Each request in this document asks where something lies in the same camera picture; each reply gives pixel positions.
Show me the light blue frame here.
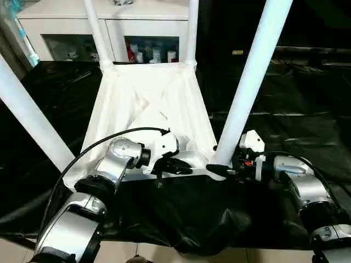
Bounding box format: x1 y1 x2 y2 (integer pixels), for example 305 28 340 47
5 0 39 68

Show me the black furniture unit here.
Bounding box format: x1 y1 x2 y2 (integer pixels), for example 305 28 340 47
196 0 351 64

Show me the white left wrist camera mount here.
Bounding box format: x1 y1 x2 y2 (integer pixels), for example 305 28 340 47
147 129 181 175

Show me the black work mat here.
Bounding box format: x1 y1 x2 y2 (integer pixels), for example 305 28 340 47
0 60 351 257

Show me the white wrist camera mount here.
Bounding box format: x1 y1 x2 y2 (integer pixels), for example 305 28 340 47
147 129 181 175
239 129 267 182

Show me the white glass-door cabinet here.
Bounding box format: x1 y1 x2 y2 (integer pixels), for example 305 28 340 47
16 0 190 64

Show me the white plastic table top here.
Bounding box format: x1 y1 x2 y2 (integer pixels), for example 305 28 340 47
62 61 231 193

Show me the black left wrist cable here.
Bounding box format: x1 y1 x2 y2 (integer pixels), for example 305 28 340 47
37 126 173 238

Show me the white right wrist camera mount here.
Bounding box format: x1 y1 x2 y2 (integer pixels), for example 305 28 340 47
239 129 267 182

